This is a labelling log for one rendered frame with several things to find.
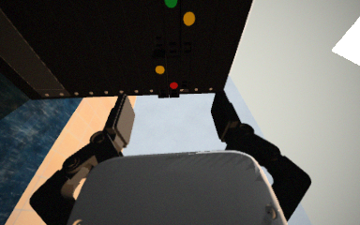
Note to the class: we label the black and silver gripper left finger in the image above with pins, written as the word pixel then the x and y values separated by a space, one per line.
pixel 53 200

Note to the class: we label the black equipment rack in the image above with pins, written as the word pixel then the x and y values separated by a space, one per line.
pixel 53 49

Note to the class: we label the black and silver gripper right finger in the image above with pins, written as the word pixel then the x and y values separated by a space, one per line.
pixel 290 183

